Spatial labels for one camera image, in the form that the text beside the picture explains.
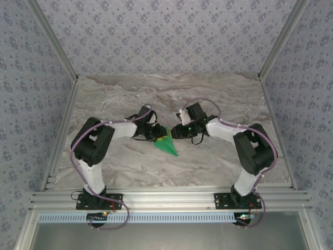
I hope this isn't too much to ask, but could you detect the green paper sheet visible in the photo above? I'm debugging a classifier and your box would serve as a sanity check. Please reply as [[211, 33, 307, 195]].
[[153, 126, 180, 158]]

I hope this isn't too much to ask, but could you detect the grey metal panel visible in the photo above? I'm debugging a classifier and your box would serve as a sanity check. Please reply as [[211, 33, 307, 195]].
[[19, 210, 323, 250]]

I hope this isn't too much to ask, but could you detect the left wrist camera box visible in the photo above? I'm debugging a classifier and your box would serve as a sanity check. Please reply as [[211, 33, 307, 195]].
[[145, 111, 158, 127]]

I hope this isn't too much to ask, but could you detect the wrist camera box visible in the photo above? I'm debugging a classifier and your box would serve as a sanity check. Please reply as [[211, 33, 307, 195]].
[[175, 108, 192, 125], [145, 111, 158, 127]]

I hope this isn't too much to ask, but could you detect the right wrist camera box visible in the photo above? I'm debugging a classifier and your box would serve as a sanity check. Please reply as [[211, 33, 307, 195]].
[[175, 108, 192, 125]]

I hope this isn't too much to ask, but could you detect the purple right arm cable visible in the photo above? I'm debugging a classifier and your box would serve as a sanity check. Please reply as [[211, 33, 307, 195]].
[[181, 97, 279, 229]]

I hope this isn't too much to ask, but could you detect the aluminium cross rail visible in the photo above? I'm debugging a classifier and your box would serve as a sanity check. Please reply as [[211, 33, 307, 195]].
[[28, 189, 313, 211]]

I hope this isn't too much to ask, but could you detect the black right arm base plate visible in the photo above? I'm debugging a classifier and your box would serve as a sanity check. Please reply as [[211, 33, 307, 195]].
[[213, 192, 261, 210]]

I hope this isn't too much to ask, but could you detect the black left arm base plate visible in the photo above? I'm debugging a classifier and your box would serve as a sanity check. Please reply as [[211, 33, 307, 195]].
[[75, 194, 123, 211]]

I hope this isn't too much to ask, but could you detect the white slotted cable duct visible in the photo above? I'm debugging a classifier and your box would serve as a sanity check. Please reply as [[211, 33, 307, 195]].
[[37, 212, 254, 224]]

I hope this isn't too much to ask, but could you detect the aluminium left side rail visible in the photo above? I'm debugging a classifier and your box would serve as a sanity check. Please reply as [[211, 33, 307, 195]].
[[40, 77, 80, 192]]

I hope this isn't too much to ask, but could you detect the aluminium right side rail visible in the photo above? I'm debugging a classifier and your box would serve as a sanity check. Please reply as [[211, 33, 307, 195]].
[[259, 77, 299, 191]]

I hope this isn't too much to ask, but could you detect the aluminium right frame post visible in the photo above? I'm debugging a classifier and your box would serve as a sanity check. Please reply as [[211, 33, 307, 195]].
[[257, 0, 312, 82]]

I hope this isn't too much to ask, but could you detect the aluminium frame post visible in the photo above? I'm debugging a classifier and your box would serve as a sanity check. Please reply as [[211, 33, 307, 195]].
[[25, 0, 80, 82], [257, 0, 312, 82]]

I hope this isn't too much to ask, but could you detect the aluminium left frame post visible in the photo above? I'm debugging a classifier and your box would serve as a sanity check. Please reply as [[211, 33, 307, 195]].
[[25, 0, 80, 82]]

